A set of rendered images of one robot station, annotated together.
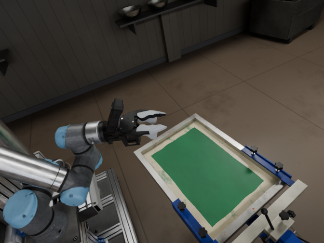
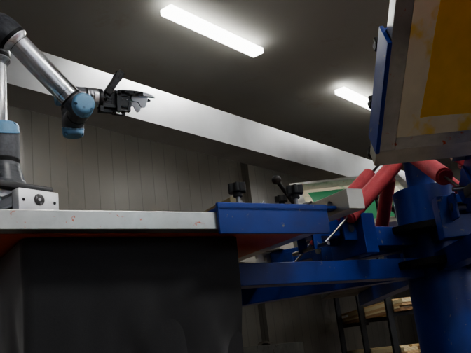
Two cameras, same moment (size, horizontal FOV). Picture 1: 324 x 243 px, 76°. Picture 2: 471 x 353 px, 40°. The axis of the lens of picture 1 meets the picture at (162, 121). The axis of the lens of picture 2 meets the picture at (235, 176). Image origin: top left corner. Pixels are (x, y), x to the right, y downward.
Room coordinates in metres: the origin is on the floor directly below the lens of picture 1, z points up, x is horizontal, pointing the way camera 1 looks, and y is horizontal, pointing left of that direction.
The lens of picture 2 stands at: (-1.55, 1.16, 0.68)
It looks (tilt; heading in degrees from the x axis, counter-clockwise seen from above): 16 degrees up; 323
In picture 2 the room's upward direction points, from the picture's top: 7 degrees counter-clockwise
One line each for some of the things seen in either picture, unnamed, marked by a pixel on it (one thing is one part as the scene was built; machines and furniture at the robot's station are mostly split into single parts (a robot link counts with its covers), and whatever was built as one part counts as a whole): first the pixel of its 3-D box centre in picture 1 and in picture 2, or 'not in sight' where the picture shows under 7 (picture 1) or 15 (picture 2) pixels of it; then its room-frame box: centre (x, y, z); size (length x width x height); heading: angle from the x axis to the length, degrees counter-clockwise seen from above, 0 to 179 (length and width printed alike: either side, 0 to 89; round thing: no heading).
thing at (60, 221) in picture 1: (45, 223); (1, 176); (0.43, 0.57, 1.31); 0.15 x 0.15 x 0.10
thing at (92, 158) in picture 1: (87, 157); (73, 120); (0.51, 0.29, 1.56); 0.11 x 0.08 x 0.11; 171
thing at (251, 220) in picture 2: not in sight; (270, 220); (-0.41, 0.22, 0.97); 0.30 x 0.05 x 0.07; 85
